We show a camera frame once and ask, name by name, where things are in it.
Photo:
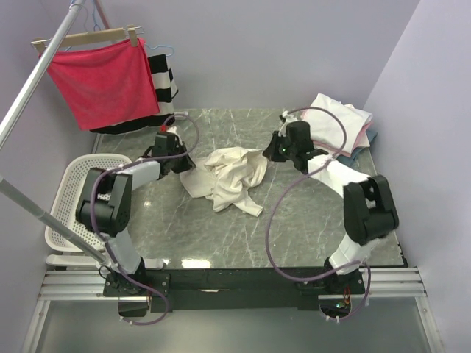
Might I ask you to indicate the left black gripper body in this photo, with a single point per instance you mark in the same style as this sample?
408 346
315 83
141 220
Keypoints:
180 163

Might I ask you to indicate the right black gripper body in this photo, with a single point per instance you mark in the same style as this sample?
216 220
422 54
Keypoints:
282 149

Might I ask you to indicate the cream white t shirt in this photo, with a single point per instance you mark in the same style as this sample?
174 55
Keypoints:
225 176

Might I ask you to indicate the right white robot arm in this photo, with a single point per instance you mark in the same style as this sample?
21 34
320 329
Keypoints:
368 205

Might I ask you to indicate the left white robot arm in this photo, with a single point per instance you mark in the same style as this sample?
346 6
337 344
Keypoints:
104 205

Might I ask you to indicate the black white striped cloth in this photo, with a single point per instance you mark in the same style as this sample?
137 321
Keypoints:
165 89

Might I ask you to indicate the folded blue t shirt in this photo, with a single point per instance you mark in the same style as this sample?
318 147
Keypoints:
370 136

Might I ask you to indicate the red hanging towel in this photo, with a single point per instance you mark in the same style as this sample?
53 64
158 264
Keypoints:
106 86

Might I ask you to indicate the wooden clip hanger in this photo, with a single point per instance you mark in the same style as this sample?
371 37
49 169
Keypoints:
130 32

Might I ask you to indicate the white plastic laundry basket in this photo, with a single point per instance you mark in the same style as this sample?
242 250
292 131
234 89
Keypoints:
69 191

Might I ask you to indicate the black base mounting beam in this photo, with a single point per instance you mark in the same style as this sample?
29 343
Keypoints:
227 288

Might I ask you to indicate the silver clothes rack pole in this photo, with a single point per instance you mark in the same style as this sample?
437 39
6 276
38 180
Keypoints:
25 94

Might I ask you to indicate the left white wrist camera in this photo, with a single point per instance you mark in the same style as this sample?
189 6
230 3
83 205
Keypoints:
175 130

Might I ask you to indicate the blue wire hanger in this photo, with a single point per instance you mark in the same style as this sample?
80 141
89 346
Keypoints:
167 50

